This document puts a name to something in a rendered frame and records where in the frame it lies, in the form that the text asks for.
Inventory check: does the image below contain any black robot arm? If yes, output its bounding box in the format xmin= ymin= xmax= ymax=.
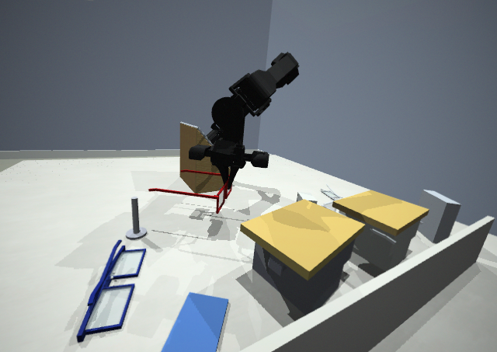
xmin=206 ymin=52 xmax=299 ymax=166

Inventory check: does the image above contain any long grey flat panel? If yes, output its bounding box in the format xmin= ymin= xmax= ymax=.
xmin=239 ymin=216 xmax=495 ymax=352

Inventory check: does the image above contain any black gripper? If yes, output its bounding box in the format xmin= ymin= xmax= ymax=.
xmin=189 ymin=127 xmax=269 ymax=190

